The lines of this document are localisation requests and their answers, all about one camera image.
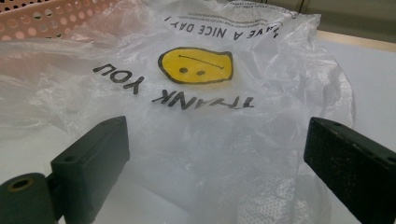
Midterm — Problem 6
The clear plastic bag yellow smiley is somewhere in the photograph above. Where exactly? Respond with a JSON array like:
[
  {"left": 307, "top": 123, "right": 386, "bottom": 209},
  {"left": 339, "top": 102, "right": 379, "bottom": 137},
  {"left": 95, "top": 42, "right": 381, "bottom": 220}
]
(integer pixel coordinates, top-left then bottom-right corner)
[{"left": 0, "top": 0, "right": 356, "bottom": 224}]

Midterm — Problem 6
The pink perforated plastic basket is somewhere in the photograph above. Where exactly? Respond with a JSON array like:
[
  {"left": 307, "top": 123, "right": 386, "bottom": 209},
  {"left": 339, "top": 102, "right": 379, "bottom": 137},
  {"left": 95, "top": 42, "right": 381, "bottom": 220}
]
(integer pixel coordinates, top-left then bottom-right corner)
[{"left": 0, "top": 0, "right": 120, "bottom": 42}]

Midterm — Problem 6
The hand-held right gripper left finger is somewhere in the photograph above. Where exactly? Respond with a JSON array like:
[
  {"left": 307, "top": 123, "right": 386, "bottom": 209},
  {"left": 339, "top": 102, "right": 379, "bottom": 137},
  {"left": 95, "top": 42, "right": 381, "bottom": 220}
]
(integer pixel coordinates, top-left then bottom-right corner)
[{"left": 50, "top": 116, "right": 131, "bottom": 224}]

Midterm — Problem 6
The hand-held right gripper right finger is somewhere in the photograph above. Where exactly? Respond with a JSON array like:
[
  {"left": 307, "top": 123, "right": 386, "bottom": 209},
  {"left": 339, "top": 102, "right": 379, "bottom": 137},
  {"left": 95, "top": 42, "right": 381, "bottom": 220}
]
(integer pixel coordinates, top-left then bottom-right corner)
[{"left": 304, "top": 117, "right": 396, "bottom": 224}]

